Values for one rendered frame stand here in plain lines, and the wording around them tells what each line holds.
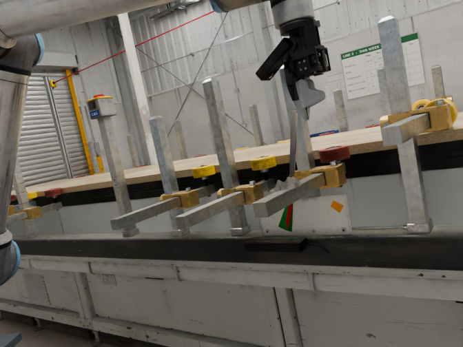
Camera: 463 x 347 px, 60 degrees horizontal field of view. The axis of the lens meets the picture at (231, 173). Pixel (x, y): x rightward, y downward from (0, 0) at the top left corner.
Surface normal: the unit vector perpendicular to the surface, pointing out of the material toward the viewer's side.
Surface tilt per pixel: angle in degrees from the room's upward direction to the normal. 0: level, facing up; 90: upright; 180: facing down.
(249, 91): 90
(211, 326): 90
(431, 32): 90
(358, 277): 90
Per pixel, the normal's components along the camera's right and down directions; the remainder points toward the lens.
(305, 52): -0.57, 0.20
